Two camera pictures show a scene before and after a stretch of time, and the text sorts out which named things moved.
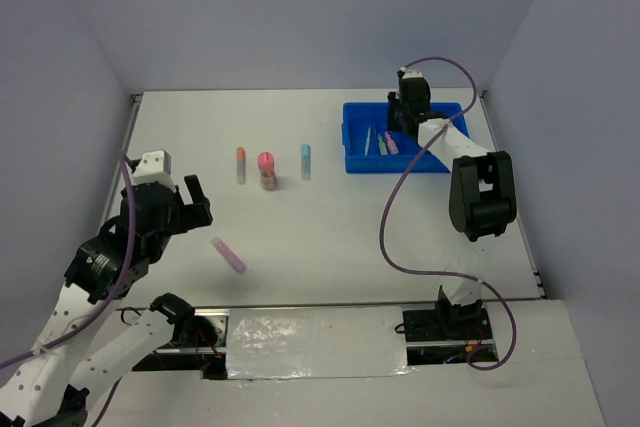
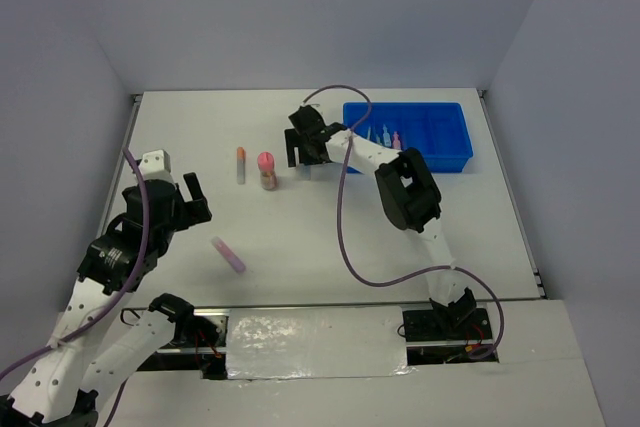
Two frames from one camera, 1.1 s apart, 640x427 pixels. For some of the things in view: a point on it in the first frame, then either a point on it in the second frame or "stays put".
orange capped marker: (241, 165) stays put
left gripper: (197, 213) stays put
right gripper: (394, 102) to (294, 140)
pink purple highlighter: (235, 261) stays put
